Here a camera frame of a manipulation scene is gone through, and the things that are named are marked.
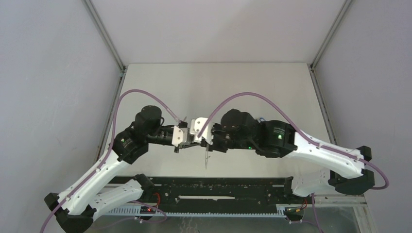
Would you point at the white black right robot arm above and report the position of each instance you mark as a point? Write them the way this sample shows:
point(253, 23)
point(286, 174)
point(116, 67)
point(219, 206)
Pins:
point(343, 170)

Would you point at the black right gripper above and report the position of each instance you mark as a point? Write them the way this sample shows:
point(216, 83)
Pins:
point(214, 145)

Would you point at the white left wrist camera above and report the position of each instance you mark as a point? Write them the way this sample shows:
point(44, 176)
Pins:
point(180, 136)

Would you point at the aluminium frame rail right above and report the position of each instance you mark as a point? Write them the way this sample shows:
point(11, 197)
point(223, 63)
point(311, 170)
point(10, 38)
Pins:
point(317, 70)

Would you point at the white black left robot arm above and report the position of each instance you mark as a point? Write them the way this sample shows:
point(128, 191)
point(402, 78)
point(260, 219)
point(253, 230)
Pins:
point(77, 207)

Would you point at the aluminium frame rail left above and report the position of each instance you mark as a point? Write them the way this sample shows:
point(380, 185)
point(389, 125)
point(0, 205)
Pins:
point(111, 66)

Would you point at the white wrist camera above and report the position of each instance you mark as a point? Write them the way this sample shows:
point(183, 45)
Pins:
point(180, 136)
point(201, 130)

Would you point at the aluminium frame rail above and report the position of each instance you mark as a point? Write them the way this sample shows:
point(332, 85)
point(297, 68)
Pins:
point(111, 66)
point(317, 70)

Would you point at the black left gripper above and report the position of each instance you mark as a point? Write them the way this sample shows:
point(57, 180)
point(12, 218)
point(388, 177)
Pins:
point(182, 146)

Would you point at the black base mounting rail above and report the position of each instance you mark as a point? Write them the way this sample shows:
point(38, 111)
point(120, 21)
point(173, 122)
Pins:
point(223, 196)

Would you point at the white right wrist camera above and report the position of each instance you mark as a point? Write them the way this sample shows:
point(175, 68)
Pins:
point(201, 130)

